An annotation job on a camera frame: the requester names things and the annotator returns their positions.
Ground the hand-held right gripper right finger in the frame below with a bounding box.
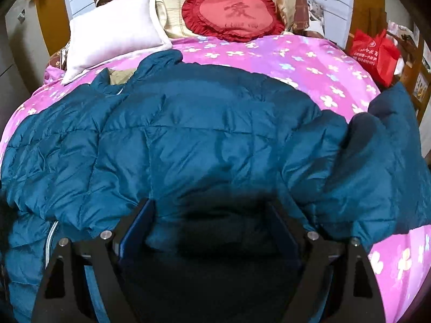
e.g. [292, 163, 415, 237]
[267, 199, 386, 323]

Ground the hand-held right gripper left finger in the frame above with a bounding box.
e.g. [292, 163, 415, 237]
[32, 198, 157, 323]

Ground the teal down jacket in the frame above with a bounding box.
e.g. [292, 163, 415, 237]
[0, 50, 431, 323]

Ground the pink floral bed sheet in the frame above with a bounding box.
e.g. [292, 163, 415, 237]
[0, 34, 431, 323]

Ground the red shopping bag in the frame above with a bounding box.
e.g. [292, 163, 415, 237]
[349, 29, 401, 87]

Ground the white pillow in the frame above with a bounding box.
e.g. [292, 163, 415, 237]
[61, 0, 173, 85]

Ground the wooden shelf rack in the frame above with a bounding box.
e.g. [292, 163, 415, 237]
[387, 30, 431, 125]

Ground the red heart-shaped cushion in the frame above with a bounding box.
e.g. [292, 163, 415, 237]
[182, 0, 286, 43]

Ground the grey refrigerator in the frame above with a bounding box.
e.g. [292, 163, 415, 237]
[0, 0, 44, 101]

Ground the cream floral quilt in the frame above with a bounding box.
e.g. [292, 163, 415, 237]
[103, 0, 305, 39]

